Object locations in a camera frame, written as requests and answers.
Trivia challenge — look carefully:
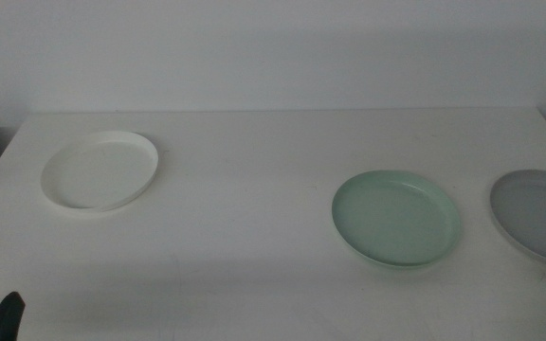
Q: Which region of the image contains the grey shallow bowl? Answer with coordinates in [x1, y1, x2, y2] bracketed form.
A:
[489, 169, 546, 267]

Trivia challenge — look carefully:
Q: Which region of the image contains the pale green shallow bowl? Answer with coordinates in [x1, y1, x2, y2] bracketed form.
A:
[331, 170, 463, 269]

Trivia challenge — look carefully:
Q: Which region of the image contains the white shallow bowl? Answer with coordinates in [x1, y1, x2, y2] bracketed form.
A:
[40, 130, 160, 213]

